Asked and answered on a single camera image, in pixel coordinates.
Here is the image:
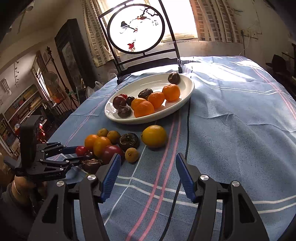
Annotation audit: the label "checked curtain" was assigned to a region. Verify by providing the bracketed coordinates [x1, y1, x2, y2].
[81, 1, 114, 68]
[190, 0, 241, 43]

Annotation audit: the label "black cable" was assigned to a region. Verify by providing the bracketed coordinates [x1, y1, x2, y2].
[159, 98, 191, 241]

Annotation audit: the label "large dark red plum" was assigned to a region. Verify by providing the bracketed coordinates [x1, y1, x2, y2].
[101, 145, 125, 165]

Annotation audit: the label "white oval plate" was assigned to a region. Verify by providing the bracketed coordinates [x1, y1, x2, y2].
[104, 73, 195, 125]

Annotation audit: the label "mandarin orange with dimples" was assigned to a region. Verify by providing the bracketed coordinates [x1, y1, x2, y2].
[134, 101, 154, 118]

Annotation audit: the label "red plum on plate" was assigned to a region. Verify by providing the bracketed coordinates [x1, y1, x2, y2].
[112, 95, 126, 109]

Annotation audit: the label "yellow orange round fruit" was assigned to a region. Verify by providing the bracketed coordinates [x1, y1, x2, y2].
[140, 125, 168, 149]

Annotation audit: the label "large orange tomato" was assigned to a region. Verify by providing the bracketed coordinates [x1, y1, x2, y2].
[84, 134, 99, 152]

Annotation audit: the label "red cherry tomato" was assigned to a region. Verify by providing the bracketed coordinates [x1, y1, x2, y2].
[75, 146, 88, 157]

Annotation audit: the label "small yellow kumquat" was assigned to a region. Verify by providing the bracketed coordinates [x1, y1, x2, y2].
[106, 131, 121, 145]

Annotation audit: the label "dark passion fruit on plate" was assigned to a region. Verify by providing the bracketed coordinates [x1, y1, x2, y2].
[138, 88, 153, 100]

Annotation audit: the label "plastic bags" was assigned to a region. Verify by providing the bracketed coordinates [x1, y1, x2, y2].
[86, 81, 103, 98]

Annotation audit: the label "small orange on plate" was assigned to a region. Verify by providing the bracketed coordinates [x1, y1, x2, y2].
[130, 97, 145, 110]

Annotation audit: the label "yellow orange oval tomato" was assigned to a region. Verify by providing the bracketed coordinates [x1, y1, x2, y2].
[93, 137, 111, 158]

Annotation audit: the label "mandarin on plate rear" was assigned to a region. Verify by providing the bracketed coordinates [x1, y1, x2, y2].
[162, 84, 181, 102]

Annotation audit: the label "mandarin on plate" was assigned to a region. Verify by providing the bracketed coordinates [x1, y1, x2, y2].
[148, 91, 165, 109]
[162, 84, 181, 102]

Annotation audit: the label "wrinkled passion fruit with stem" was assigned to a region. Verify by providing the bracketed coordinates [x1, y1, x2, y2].
[81, 159, 103, 174]

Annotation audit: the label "small yellow lime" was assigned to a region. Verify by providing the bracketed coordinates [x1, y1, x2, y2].
[125, 148, 139, 163]

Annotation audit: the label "left hand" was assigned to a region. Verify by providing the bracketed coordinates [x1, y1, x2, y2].
[11, 176, 47, 204]

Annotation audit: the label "right checked curtain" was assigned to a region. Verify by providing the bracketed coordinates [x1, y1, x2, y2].
[190, 0, 241, 43]

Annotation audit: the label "mandarin on plate front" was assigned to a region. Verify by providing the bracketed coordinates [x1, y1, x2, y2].
[148, 91, 165, 109]

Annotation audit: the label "left checked curtain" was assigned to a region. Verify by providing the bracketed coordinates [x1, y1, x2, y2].
[81, 1, 114, 68]

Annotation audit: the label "round painted screen stand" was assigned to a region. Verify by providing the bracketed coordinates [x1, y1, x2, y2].
[98, 1, 182, 84]

